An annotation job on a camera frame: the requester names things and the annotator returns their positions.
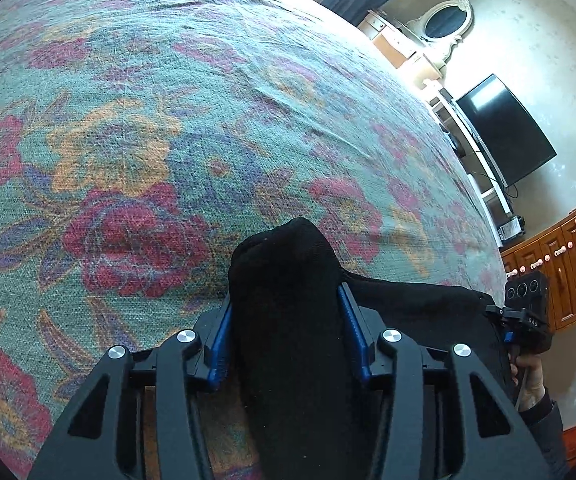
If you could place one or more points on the black pants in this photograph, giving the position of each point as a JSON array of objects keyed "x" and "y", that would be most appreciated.
[{"x": 288, "y": 310}]

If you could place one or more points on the person's right forearm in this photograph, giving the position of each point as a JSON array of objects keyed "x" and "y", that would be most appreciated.
[{"x": 543, "y": 435}]

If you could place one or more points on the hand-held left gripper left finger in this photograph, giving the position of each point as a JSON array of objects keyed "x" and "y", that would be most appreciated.
[{"x": 220, "y": 345}]

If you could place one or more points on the cream vanity dresser with mirror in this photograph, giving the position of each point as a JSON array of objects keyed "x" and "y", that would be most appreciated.
[{"x": 448, "y": 20}]

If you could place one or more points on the person's right hand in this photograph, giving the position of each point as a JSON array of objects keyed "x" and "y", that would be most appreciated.
[{"x": 528, "y": 385}]

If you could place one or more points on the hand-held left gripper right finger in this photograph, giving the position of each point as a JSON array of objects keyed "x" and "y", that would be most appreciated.
[{"x": 358, "y": 340}]

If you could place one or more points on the floral bed cover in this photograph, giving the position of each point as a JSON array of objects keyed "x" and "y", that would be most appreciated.
[{"x": 117, "y": 110}]

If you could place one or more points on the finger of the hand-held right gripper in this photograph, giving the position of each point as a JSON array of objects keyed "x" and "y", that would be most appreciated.
[{"x": 505, "y": 314}]

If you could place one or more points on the small black device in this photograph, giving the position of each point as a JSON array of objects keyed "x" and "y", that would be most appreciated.
[{"x": 512, "y": 228}]

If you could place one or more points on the black television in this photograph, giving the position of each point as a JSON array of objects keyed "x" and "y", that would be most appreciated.
[{"x": 508, "y": 130}]

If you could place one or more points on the wooden cabinet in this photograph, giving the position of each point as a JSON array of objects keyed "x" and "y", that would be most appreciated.
[{"x": 573, "y": 270}]

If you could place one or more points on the white television stand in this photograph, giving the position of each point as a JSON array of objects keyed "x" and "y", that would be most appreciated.
[{"x": 499, "y": 203}]

